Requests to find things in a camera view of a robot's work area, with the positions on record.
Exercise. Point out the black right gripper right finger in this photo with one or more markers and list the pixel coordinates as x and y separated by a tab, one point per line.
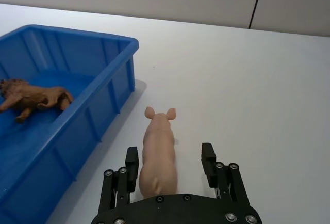
219	175

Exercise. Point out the blue plastic bin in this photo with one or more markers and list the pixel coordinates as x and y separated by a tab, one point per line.
64	120

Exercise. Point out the brown toy lion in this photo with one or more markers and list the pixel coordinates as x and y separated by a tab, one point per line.
33	97

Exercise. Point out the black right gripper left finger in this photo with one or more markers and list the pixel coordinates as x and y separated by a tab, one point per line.
131	168

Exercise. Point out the pink toy pig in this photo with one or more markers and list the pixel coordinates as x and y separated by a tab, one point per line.
159	154

